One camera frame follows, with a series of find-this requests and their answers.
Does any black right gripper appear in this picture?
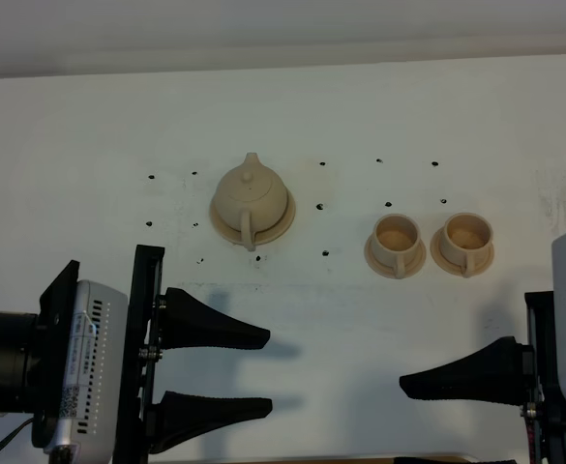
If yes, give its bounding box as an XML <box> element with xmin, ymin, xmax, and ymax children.
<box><xmin>399</xmin><ymin>291</ymin><xmax>566</xmax><ymax>463</ymax></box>

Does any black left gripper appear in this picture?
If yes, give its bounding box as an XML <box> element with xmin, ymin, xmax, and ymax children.
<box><xmin>108</xmin><ymin>245</ymin><xmax>273</xmax><ymax>463</ymax></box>

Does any beige ceramic teapot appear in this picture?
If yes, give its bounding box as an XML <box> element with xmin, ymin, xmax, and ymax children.
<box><xmin>212</xmin><ymin>153</ymin><xmax>289</xmax><ymax>251</ymax></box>

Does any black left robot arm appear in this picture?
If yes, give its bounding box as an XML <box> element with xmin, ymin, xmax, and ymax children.
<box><xmin>0</xmin><ymin>245</ymin><xmax>273</xmax><ymax>463</ymax></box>

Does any beige round teapot saucer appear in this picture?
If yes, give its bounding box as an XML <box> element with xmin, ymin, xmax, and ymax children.
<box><xmin>209</xmin><ymin>190</ymin><xmax>296</xmax><ymax>247</ymax></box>

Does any right beige cup saucer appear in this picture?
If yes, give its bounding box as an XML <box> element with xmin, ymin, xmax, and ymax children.
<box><xmin>431</xmin><ymin>227</ymin><xmax>494</xmax><ymax>278</ymax></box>

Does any beige cup saucer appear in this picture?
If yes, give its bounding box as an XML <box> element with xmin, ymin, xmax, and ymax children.
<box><xmin>364</xmin><ymin>236</ymin><xmax>427</xmax><ymax>279</ymax></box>
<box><xmin>431</xmin><ymin>227</ymin><xmax>494</xmax><ymax>278</ymax></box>

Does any left beige cup saucer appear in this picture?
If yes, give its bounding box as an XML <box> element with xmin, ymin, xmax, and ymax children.
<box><xmin>364</xmin><ymin>236</ymin><xmax>427</xmax><ymax>279</ymax></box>

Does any right beige teacup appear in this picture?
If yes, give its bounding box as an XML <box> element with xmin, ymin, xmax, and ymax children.
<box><xmin>438</xmin><ymin>212</ymin><xmax>494</xmax><ymax>279</ymax></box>

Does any beige teacup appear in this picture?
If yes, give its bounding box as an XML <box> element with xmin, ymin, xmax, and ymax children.
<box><xmin>370</xmin><ymin>214</ymin><xmax>422</xmax><ymax>280</ymax></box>
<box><xmin>438</xmin><ymin>212</ymin><xmax>494</xmax><ymax>279</ymax></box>

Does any left beige teacup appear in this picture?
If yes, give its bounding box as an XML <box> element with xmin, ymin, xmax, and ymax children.
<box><xmin>370</xmin><ymin>214</ymin><xmax>422</xmax><ymax>280</ymax></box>

